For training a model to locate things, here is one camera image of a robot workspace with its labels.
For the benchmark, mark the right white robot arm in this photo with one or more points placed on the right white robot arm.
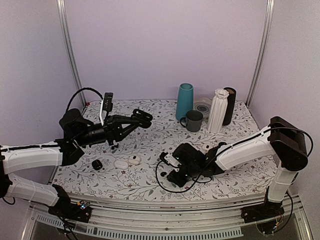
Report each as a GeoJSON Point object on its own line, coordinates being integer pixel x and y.
{"type": "Point", "coordinates": [279, 138]}

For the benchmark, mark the black earbuds charging case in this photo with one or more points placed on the black earbuds charging case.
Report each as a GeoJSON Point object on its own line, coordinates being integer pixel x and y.
{"type": "Point", "coordinates": [144, 119]}

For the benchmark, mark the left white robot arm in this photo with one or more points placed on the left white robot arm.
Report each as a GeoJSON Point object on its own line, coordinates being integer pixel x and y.
{"type": "Point", "coordinates": [13, 159]}

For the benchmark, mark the right aluminium frame post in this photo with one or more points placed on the right aluminium frame post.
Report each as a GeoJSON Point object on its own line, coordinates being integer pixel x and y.
{"type": "Point", "coordinates": [270, 4]}

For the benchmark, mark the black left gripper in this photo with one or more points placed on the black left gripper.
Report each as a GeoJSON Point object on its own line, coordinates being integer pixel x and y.
{"type": "Point", "coordinates": [113, 128]}

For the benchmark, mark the white open earbuds case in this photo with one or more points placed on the white open earbuds case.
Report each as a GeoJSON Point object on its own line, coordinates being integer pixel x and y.
{"type": "Point", "coordinates": [134, 160]}

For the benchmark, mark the teal tall vase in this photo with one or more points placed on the teal tall vase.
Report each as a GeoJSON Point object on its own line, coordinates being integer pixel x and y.
{"type": "Point", "coordinates": [185, 100]}

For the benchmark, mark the aluminium frame post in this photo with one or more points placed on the aluminium frame post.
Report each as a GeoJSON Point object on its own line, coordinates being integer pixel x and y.
{"type": "Point", "coordinates": [270, 4]}
{"type": "Point", "coordinates": [62, 13]}

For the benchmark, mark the floral patterned table mat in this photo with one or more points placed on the floral patterned table mat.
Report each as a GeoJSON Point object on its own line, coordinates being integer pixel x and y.
{"type": "Point", "coordinates": [144, 182]}

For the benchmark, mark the white earbuds case back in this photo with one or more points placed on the white earbuds case back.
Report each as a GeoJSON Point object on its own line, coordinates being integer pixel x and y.
{"type": "Point", "coordinates": [206, 147]}

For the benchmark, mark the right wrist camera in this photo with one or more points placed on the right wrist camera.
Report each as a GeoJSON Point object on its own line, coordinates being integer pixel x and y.
{"type": "Point", "coordinates": [169, 160]}

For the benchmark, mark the white closed earbuds case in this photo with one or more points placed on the white closed earbuds case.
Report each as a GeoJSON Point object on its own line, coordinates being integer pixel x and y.
{"type": "Point", "coordinates": [123, 165]}

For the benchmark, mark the clear glass dish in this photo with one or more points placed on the clear glass dish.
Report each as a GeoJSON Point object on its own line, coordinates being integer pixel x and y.
{"type": "Point", "coordinates": [203, 105]}

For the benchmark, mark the black cylinder vase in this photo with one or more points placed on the black cylinder vase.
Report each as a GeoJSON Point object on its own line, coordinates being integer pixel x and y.
{"type": "Point", "coordinates": [231, 99]}

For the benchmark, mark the dark grey mug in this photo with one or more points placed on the dark grey mug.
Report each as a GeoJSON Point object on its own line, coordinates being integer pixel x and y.
{"type": "Point", "coordinates": [192, 121]}

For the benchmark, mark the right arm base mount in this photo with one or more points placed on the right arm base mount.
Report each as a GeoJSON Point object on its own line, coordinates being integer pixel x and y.
{"type": "Point", "coordinates": [262, 211]}

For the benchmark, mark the small black closed case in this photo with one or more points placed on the small black closed case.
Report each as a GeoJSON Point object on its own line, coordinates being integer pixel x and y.
{"type": "Point", "coordinates": [97, 164]}

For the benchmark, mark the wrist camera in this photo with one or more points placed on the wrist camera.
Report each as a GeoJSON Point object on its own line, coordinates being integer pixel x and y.
{"type": "Point", "coordinates": [169, 160]}
{"type": "Point", "coordinates": [106, 106]}

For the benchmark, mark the left aluminium frame post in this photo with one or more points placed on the left aluminium frame post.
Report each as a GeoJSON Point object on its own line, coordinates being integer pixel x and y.
{"type": "Point", "coordinates": [62, 13]}

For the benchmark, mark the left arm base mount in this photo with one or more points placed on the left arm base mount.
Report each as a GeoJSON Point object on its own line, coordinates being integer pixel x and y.
{"type": "Point", "coordinates": [80, 211]}

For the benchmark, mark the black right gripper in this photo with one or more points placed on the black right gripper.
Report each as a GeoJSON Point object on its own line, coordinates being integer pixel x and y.
{"type": "Point", "coordinates": [179, 181]}

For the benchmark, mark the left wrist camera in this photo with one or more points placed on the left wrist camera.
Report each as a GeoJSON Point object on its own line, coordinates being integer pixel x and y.
{"type": "Point", "coordinates": [106, 106]}

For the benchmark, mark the white ribbed vase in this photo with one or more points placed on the white ribbed vase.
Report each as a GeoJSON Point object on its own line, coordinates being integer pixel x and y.
{"type": "Point", "coordinates": [217, 111]}

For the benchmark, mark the front aluminium rail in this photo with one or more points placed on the front aluminium rail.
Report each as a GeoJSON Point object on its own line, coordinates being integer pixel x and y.
{"type": "Point", "coordinates": [218, 219]}

